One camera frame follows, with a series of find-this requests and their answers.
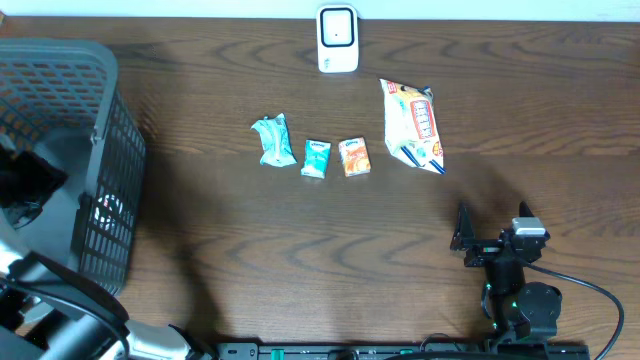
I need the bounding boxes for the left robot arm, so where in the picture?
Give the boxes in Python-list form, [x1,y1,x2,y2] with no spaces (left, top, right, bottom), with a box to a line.
[1,147,216,359]

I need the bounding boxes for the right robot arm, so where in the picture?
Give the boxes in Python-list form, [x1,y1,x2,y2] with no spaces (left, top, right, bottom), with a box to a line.
[450,202,562,351]

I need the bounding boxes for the yellow snack bag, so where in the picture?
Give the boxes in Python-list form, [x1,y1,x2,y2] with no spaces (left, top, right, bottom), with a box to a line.
[380,79,446,175]

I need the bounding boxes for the teal wrapper pack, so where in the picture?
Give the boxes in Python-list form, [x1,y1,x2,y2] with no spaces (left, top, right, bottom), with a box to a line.
[251,113,297,167]

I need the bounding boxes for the grey plastic basket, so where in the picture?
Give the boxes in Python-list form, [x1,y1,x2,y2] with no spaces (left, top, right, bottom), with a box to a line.
[1,38,146,295]

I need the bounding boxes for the white barcode scanner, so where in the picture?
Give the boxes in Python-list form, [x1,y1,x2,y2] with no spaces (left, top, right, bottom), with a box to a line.
[316,4,359,73]

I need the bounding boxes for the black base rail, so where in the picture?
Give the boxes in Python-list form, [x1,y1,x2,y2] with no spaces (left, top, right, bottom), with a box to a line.
[215,339,590,360]

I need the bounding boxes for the orange tissue pack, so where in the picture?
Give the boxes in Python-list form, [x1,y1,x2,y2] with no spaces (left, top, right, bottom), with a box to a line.
[338,137,371,177]

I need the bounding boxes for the teal tissue pack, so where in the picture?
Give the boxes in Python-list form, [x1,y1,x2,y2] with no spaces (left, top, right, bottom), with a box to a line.
[300,139,331,179]

